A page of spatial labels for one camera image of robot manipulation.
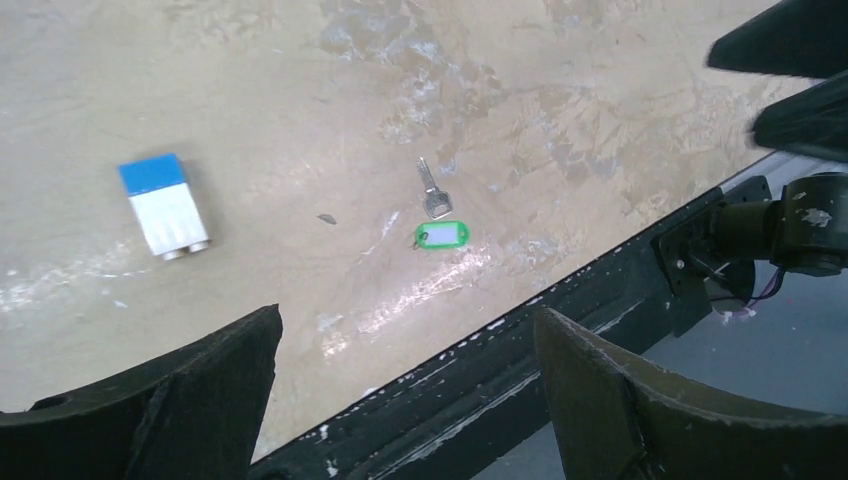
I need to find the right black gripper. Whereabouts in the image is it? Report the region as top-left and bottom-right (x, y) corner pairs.
(706, 0), (847, 163)

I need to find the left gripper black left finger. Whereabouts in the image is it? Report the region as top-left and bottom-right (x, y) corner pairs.
(1, 305), (283, 479)

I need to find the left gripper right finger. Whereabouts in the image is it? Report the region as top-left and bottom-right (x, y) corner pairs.
(534, 309), (847, 479)

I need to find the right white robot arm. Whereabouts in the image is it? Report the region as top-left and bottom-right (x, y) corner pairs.
(654, 1), (847, 335)

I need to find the white blue toy brick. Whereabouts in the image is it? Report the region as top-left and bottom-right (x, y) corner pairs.
(117, 153), (210, 261)

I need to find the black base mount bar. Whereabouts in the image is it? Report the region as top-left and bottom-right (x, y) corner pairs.
(249, 176), (771, 479)

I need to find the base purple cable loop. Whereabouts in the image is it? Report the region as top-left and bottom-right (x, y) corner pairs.
(708, 264), (790, 313)

